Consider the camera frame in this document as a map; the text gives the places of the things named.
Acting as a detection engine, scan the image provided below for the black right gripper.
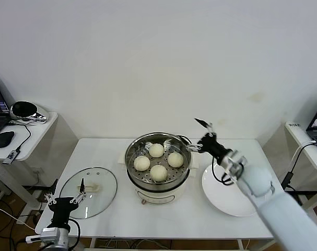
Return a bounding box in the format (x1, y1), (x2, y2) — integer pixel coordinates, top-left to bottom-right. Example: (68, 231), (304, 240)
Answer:
(183, 118), (233, 164)

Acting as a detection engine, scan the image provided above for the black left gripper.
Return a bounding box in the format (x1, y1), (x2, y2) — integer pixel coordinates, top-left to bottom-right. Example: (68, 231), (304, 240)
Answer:
(44, 178), (87, 228)

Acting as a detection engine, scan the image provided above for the white steamed baozi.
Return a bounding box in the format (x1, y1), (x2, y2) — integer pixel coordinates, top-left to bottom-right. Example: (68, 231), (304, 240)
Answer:
(149, 164), (168, 183)
(148, 143), (165, 158)
(133, 156), (151, 172)
(167, 152), (184, 168)

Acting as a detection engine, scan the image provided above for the round glass pot lid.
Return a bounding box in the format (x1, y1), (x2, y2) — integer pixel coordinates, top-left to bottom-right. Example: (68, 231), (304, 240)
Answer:
(58, 167), (118, 220)

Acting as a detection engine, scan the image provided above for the perforated steel steamer basket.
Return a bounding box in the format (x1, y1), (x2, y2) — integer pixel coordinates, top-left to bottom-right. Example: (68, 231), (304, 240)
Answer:
(124, 132), (192, 185)

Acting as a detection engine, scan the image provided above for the white side desk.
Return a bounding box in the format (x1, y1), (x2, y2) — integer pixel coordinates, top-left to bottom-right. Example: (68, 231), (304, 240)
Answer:
(261, 121), (317, 231)
(0, 111), (79, 219)

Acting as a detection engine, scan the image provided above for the large white round plate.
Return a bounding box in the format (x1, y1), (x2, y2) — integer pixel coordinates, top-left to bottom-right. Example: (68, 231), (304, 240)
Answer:
(201, 163), (261, 217)

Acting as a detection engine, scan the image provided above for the small grey USB hub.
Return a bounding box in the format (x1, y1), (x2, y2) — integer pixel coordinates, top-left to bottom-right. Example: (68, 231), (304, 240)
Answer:
(1, 149), (20, 165)

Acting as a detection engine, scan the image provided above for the white electric cooker pot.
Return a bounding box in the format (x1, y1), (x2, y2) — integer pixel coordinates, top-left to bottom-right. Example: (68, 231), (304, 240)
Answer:
(117, 153), (200, 205)

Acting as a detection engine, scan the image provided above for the black computer mouse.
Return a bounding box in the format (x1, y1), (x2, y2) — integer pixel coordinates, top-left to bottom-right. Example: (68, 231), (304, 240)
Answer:
(0, 131), (15, 149)

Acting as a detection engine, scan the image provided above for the black power adapter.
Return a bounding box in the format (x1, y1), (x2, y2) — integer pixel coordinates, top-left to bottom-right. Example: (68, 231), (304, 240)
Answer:
(279, 171), (295, 189)

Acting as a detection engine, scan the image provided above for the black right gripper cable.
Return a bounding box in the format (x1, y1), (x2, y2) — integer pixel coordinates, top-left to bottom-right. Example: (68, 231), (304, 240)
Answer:
(211, 156), (234, 186)

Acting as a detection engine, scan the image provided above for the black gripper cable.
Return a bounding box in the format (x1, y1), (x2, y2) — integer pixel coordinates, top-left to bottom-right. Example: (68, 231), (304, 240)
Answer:
(68, 219), (81, 249)
(211, 156), (234, 186)

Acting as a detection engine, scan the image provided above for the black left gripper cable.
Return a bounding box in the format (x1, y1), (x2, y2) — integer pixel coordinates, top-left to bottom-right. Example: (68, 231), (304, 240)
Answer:
(68, 219), (81, 249)

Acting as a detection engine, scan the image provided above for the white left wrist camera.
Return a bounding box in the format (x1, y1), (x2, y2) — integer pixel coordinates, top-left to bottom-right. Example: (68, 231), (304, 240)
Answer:
(25, 227), (61, 244)

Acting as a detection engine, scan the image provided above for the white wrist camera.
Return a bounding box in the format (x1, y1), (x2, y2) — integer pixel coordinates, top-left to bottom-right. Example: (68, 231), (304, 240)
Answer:
(225, 151), (249, 181)
(25, 227), (61, 244)

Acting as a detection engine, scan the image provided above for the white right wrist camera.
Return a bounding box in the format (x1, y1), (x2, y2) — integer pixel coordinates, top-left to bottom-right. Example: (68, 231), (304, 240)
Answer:
(225, 151), (249, 181)

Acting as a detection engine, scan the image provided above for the white floor cable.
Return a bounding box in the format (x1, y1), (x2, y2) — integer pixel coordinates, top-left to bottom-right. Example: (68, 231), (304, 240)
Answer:
(0, 203), (36, 232)

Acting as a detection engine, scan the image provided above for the black USB hub cable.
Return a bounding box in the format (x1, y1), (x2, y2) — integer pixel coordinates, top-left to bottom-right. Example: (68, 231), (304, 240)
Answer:
(5, 121), (31, 153)

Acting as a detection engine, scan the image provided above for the white charger cable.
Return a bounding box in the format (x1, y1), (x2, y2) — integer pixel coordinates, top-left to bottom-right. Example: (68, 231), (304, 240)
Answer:
(288, 140), (317, 173)

